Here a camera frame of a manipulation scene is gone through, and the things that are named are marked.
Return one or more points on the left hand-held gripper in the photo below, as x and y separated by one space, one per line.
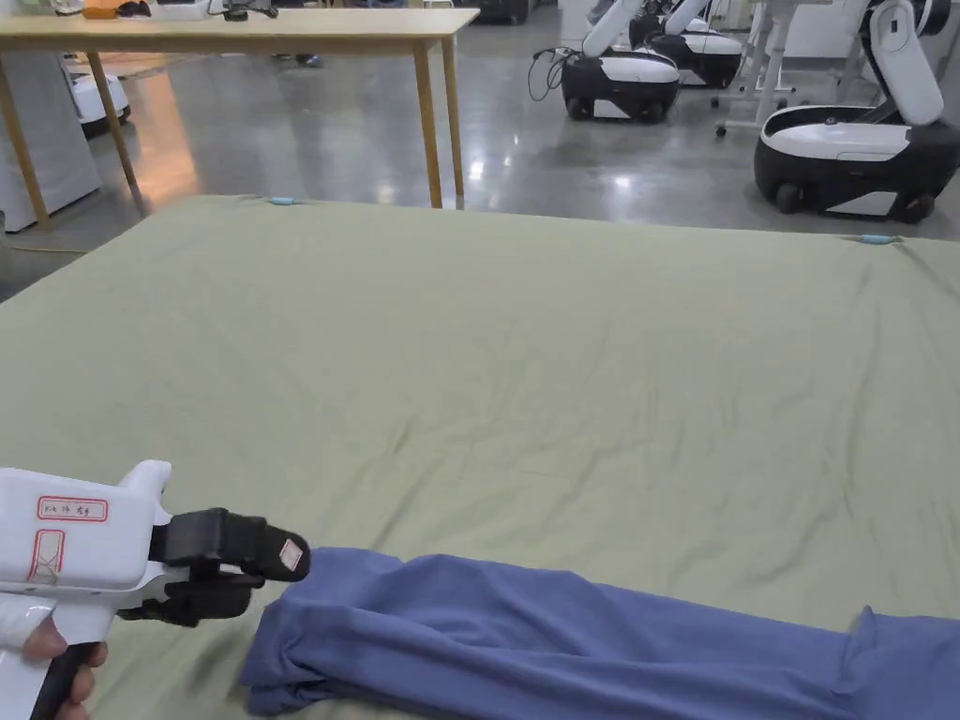
71 551

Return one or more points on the blue garment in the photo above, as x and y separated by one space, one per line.
525 645

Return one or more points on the person's left hand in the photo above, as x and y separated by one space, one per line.
84 671

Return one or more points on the bed with pale green sheet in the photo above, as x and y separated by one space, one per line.
480 360

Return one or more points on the white and black wheeled robot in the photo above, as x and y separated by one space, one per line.
847 150
101 101
701 52
622 79

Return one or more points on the white desk on castors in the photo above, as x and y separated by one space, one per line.
757 67

